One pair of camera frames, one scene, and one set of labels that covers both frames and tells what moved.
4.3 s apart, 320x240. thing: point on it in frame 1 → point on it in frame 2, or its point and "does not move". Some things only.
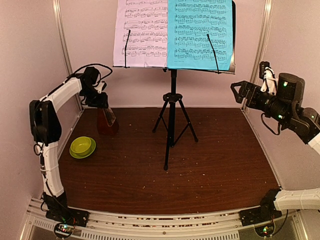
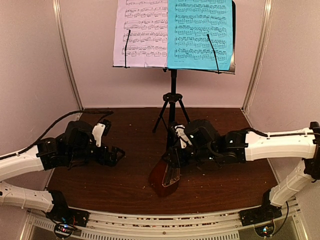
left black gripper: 101,102 → 111,161
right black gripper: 254,90 → 178,160
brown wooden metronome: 107,122 → 165,179
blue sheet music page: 189,22 does not move
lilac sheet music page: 147,43 does not move
